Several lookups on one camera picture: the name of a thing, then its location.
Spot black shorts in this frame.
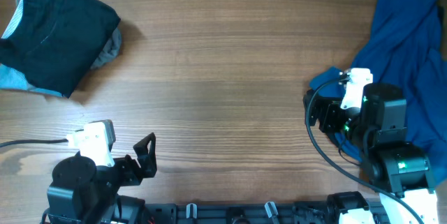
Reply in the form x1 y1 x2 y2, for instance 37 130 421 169
1 0 121 98

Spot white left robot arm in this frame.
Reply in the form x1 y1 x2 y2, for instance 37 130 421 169
41 133 157 224

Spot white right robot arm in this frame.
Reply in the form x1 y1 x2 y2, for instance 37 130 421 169
303 83 439 223

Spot blue shirt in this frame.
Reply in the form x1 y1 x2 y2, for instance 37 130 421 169
309 0 447 186

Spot folded grey shorts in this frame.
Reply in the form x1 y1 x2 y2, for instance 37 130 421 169
90 28 122 70

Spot folded light blue jeans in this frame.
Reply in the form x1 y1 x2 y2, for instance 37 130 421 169
1 65 62 97

